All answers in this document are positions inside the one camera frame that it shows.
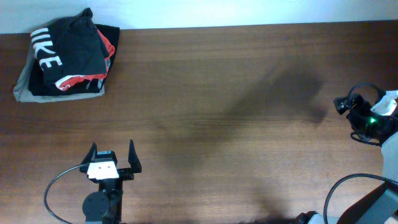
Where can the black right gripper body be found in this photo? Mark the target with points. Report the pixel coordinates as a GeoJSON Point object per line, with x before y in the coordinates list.
{"type": "Point", "coordinates": [365, 121]}

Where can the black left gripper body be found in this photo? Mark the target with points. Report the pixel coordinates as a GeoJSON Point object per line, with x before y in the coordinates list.
{"type": "Point", "coordinates": [114, 187]}

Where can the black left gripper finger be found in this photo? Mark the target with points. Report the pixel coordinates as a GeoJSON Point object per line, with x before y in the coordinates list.
{"type": "Point", "coordinates": [133, 159]}
{"type": "Point", "coordinates": [90, 155]}

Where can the dark green t-shirt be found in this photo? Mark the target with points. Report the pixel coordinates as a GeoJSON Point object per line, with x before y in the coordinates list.
{"type": "Point", "coordinates": [47, 42]}

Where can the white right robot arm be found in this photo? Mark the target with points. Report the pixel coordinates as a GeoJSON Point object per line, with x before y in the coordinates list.
{"type": "Point", "coordinates": [378, 206]}

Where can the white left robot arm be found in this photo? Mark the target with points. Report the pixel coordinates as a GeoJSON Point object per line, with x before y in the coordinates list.
{"type": "Point", "coordinates": [104, 206]}

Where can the red folded garment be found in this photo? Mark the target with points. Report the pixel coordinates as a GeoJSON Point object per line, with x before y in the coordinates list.
{"type": "Point", "coordinates": [84, 57]}

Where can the black folded garment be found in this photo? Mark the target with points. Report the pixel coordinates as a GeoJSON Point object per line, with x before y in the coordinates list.
{"type": "Point", "coordinates": [36, 80]}

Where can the grey folded garment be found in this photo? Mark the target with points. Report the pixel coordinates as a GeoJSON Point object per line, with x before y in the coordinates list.
{"type": "Point", "coordinates": [22, 94]}

